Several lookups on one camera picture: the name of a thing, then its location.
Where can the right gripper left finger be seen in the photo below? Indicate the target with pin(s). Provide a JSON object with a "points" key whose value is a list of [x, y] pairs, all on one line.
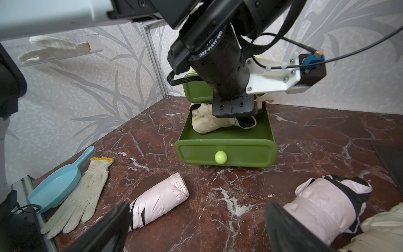
{"points": [[106, 235]]}

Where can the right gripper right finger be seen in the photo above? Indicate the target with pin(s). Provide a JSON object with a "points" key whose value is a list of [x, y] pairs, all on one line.
{"points": [[287, 234]]}

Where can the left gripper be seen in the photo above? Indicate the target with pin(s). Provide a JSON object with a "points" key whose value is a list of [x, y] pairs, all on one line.
{"points": [[215, 42]]}

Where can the cream umbrella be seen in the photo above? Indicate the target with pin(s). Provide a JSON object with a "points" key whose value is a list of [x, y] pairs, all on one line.
{"points": [[204, 122], [382, 232]]}

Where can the green bottom drawer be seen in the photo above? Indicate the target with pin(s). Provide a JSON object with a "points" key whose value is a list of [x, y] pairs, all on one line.
{"points": [[233, 146]]}

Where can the green drawer cabinet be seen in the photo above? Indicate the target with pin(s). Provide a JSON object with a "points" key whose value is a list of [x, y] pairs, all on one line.
{"points": [[198, 92]]}

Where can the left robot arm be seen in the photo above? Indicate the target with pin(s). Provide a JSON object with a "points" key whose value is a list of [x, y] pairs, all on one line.
{"points": [[26, 18]]}

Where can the pink umbrella by cabinet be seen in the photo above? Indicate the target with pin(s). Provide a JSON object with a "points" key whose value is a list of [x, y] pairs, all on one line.
{"points": [[330, 205]]}

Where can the pink umbrella left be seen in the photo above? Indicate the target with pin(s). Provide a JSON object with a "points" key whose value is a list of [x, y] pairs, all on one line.
{"points": [[156, 202]]}

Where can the white work glove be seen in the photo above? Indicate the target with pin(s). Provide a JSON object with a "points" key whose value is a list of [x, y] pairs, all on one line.
{"points": [[81, 204]]}

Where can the blue dustpan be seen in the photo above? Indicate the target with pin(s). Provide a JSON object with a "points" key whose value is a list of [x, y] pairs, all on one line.
{"points": [[57, 186]]}

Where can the pink cherry blossom tree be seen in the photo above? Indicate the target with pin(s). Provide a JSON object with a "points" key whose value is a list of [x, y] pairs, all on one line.
{"points": [[392, 159]]}

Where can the white glove on shelf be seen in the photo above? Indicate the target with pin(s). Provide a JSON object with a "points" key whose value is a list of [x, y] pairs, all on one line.
{"points": [[52, 48]]}

